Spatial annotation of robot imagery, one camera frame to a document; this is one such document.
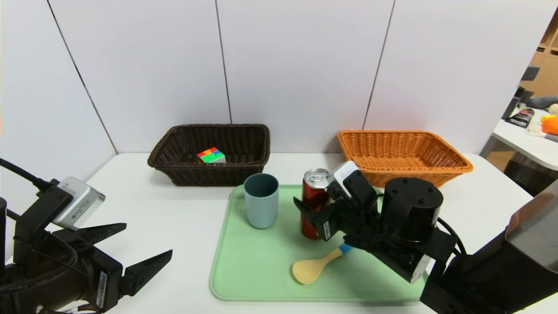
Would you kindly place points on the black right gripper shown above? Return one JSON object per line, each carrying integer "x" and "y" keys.
{"x": 325, "y": 228}

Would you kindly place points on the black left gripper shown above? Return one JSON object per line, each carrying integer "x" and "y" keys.
{"x": 106, "y": 282}

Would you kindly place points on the red soda can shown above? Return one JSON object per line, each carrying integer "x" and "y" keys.
{"x": 313, "y": 192}

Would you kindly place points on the blue-grey plastic cup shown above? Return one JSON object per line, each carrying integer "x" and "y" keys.
{"x": 261, "y": 209}

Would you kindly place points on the multicoloured puzzle cube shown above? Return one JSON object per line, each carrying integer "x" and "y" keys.
{"x": 211, "y": 156}

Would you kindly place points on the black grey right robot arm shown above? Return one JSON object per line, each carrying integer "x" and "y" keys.
{"x": 409, "y": 209}

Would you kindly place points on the dark brown wicker basket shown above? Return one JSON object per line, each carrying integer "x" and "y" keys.
{"x": 183, "y": 174}

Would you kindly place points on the orange wicker basket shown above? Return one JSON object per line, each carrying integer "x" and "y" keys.
{"x": 405, "y": 174}

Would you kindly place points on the light green plastic tray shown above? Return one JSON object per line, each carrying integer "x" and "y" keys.
{"x": 261, "y": 270}

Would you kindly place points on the dark round bin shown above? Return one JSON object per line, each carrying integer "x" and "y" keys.
{"x": 527, "y": 174}

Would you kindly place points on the white side table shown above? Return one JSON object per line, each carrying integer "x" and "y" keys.
{"x": 532, "y": 146}

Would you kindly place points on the black red box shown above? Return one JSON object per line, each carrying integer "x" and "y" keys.
{"x": 522, "y": 117}

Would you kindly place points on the small yellow toy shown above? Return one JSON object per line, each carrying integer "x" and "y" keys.
{"x": 547, "y": 117}

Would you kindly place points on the orange plush toy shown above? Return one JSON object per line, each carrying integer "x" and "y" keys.
{"x": 551, "y": 126}

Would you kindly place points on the grey plush toy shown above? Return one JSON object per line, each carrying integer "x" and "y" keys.
{"x": 542, "y": 102}

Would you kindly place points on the black office chair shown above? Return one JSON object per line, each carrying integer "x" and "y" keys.
{"x": 529, "y": 72}

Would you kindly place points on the cream round toy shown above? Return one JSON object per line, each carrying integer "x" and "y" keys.
{"x": 553, "y": 109}

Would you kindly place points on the wooden shelf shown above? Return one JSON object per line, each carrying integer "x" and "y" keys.
{"x": 547, "y": 65}

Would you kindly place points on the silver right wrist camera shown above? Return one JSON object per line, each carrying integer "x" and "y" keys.
{"x": 346, "y": 174}

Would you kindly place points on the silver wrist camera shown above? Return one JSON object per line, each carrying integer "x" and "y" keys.
{"x": 346, "y": 174}
{"x": 80, "y": 203}

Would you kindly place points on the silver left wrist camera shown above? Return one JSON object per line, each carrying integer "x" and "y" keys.
{"x": 80, "y": 203}

